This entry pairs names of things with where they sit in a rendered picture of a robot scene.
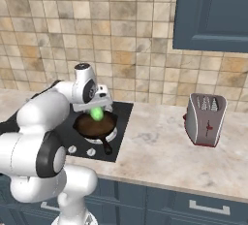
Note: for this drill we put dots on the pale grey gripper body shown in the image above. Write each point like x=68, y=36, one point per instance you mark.
x=92, y=104

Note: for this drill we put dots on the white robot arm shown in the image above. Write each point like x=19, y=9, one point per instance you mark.
x=35, y=144

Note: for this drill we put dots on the green corn cob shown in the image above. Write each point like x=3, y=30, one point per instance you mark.
x=97, y=114

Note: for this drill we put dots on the dark brown frying pan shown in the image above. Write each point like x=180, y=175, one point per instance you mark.
x=93, y=128

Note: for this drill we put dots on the black hob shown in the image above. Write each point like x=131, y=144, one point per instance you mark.
x=124, y=119

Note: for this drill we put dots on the white hob knob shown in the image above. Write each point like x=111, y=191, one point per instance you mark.
x=91, y=152
x=72, y=149

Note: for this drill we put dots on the blue drawer front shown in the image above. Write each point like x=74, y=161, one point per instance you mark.
x=239, y=208
x=106, y=196

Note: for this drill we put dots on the grey and red toaster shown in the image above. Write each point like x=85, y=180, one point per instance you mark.
x=205, y=122

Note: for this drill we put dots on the blue wall cupboard door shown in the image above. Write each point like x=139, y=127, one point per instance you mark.
x=213, y=9

